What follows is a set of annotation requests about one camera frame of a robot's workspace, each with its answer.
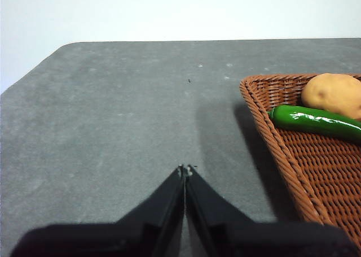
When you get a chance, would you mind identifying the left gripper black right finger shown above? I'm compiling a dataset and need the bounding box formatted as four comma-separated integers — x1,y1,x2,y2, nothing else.
185,165,360,257

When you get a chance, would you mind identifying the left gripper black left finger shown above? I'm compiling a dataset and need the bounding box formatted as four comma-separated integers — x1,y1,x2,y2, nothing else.
10,164,186,257

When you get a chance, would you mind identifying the brown wicker basket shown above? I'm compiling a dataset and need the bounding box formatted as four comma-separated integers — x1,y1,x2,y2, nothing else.
239,73,361,252

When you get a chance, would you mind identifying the green chili pepper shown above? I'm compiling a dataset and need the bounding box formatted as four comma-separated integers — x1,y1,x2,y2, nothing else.
267,104,361,143

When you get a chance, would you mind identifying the yellow-brown potato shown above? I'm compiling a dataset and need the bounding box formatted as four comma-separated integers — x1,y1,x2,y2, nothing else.
301,72,361,120

